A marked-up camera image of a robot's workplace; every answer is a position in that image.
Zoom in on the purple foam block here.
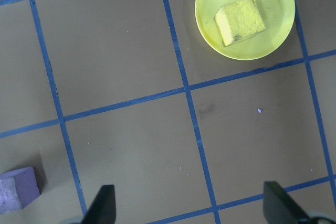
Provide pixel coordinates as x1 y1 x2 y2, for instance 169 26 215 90
0 166 41 215

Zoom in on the yellow foam block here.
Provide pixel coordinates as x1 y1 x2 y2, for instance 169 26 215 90
213 0 266 47

